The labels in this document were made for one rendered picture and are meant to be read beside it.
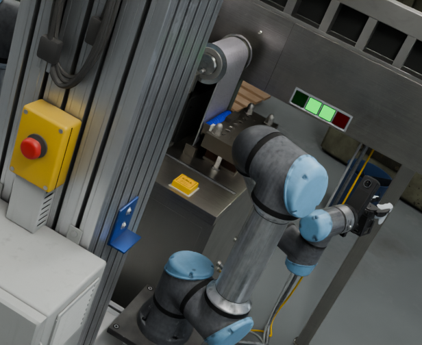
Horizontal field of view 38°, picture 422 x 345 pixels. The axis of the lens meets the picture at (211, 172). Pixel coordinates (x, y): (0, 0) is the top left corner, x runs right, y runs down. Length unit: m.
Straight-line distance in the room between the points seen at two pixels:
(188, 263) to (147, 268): 0.76
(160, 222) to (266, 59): 0.79
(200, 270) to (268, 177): 0.37
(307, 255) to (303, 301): 1.85
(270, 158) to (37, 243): 0.48
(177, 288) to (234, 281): 0.18
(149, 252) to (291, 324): 1.22
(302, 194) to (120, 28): 0.49
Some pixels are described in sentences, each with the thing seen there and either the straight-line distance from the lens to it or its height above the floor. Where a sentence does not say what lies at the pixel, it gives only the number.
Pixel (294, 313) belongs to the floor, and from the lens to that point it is 3.31.
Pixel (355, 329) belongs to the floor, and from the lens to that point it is 3.46.
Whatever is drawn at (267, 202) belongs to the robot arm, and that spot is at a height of 1.35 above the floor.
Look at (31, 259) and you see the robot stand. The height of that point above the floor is 1.23.
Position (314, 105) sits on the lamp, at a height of 1.19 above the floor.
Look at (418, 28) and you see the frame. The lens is 2.32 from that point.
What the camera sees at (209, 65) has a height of 1.25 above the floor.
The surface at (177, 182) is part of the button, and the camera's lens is 2.05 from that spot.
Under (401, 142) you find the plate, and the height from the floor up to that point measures 1.22.
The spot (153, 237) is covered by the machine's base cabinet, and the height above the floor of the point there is 0.67.
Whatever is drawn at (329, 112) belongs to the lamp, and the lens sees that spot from 2.41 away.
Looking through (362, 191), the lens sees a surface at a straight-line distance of 1.66.
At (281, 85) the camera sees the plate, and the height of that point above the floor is 1.20.
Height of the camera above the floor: 1.94
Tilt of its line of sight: 28 degrees down
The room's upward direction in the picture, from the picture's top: 23 degrees clockwise
